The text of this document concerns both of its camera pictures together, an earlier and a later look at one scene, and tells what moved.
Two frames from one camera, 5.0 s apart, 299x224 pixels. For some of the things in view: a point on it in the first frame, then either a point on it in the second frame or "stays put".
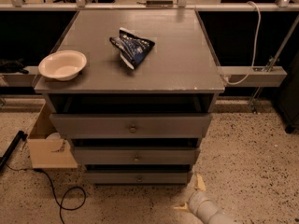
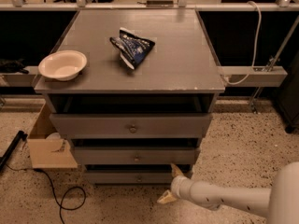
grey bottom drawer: x=137 y=177 stays put
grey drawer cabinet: x=137 y=112 stays put
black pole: x=21 y=135 stays put
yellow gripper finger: x=185 y=207 -> x=166 y=198
